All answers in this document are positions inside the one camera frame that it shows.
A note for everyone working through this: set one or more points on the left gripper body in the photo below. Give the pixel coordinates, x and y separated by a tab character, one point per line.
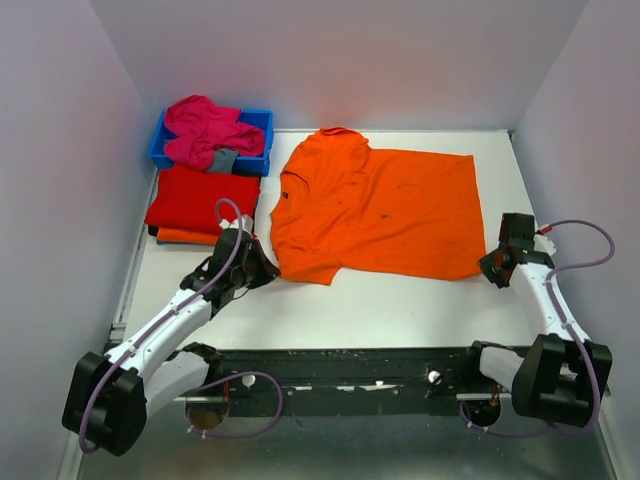
239	277

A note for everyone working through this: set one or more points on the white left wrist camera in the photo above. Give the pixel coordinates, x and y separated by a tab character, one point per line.
245	222

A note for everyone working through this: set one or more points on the folded red t-shirt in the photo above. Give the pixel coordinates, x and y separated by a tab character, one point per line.
198	202

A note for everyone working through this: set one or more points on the folded orange t-shirt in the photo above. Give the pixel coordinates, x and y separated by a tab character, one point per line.
177	236

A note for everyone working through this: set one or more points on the pink t-shirt in bin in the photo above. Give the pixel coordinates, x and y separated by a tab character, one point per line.
200	127

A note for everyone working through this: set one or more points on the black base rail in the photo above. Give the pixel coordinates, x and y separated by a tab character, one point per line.
345	382

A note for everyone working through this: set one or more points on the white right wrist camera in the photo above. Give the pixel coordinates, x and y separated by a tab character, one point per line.
543	243

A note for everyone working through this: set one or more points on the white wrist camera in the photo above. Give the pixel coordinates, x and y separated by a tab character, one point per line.
245	222
543	243

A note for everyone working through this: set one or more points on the grey garment in bin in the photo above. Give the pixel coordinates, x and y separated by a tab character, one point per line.
223	161

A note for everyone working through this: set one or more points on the orange t-shirt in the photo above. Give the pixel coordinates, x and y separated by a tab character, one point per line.
177	236
345	204

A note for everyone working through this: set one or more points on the aluminium extrusion frame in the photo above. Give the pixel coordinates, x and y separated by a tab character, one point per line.
71	464

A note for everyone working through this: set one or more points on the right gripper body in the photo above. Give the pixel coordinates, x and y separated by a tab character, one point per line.
488	263

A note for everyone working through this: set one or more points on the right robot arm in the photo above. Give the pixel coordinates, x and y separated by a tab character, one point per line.
562	377

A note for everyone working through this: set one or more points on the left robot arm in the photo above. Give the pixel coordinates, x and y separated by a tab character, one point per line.
112	395

